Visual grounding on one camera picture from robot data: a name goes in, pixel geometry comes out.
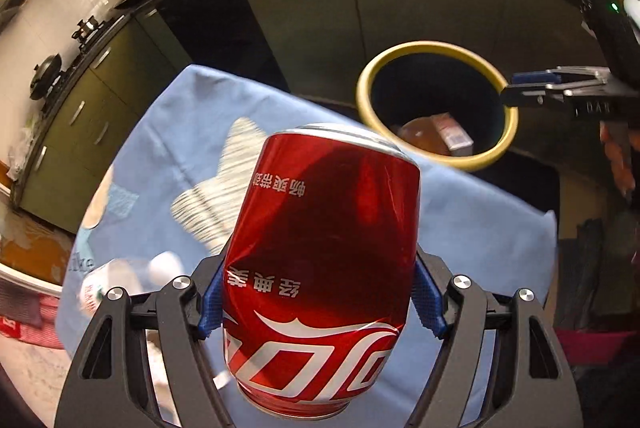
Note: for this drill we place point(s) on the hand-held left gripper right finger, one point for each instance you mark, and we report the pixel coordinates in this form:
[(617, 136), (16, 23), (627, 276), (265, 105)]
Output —
[(430, 305)]

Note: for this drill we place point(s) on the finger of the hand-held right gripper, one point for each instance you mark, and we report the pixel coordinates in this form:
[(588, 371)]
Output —
[(550, 77), (540, 97)]

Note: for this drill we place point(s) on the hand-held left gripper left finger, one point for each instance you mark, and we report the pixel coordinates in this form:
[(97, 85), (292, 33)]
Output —
[(210, 310)]

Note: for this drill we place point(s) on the white pill bottle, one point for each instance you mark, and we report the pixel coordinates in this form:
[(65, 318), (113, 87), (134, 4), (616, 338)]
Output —
[(135, 275)]

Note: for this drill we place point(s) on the small red white box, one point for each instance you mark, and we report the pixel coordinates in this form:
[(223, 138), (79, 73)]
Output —
[(450, 130)]

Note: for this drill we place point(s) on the red soda can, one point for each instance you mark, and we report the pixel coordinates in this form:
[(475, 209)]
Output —
[(320, 233)]

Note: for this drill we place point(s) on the yellow-rimmed dark waste bin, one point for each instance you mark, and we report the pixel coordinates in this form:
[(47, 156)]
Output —
[(372, 73)]

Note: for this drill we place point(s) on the person's right hand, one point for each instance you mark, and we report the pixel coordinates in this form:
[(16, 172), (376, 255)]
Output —
[(617, 158)]

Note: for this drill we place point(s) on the magenta cloth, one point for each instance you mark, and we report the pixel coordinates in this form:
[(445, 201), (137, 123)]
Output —
[(595, 345)]

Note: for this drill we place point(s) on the dark cloth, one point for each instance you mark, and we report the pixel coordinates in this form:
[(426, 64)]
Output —
[(600, 268)]

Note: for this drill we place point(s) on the red checked apron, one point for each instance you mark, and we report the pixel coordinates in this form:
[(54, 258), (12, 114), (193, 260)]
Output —
[(30, 318)]

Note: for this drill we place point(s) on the blue star-print tablecloth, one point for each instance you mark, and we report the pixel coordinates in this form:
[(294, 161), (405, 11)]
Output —
[(175, 118)]

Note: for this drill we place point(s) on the white plastic bag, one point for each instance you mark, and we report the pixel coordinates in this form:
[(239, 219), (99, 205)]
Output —
[(20, 153)]

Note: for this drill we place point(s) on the black wok with lid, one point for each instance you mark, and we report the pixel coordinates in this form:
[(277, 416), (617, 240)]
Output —
[(47, 75)]

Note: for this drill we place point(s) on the black gas stove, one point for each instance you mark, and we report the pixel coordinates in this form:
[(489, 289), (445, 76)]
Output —
[(107, 30)]

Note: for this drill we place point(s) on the small dark pot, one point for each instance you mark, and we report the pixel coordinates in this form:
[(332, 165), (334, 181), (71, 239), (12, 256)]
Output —
[(87, 29)]

